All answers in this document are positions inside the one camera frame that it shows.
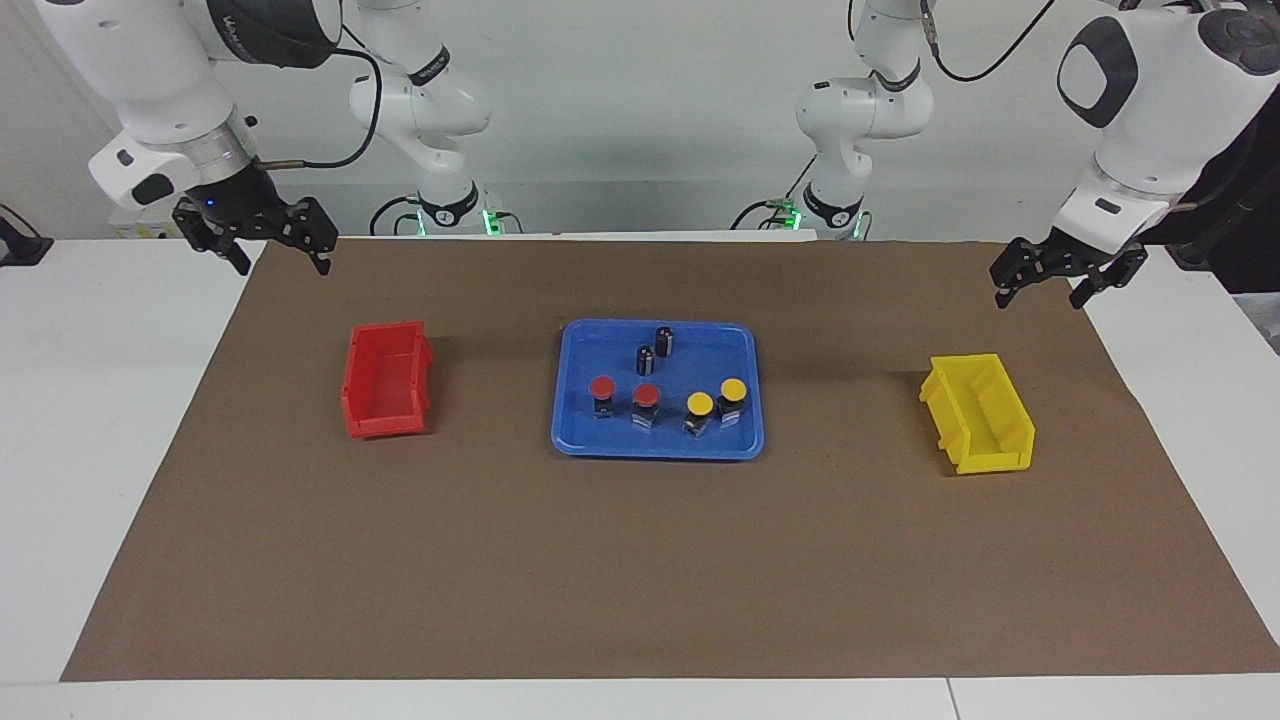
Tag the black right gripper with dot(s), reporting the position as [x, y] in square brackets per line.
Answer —
[245, 210]

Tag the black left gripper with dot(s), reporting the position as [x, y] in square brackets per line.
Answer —
[1060, 260]

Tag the yellow push button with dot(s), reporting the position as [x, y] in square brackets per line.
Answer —
[699, 404]
[733, 389]

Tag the red push button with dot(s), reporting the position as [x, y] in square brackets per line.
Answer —
[602, 387]
[645, 395]

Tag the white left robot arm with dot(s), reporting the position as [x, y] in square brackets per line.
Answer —
[1160, 110]

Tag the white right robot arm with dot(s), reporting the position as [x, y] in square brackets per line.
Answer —
[150, 70]

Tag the yellow plastic bin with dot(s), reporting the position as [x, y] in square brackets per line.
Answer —
[985, 415]

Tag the red plastic bin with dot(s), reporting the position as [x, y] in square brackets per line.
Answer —
[385, 385]

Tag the black stand equipment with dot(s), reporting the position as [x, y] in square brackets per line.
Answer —
[1240, 200]

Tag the blue plastic tray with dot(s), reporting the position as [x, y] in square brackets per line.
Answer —
[590, 440]

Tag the black cylindrical button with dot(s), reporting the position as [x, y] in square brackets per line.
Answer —
[645, 361]
[664, 342]

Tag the brown paper mat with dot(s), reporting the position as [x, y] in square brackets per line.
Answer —
[640, 560]

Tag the black clamp mount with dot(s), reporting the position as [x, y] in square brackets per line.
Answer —
[22, 248]

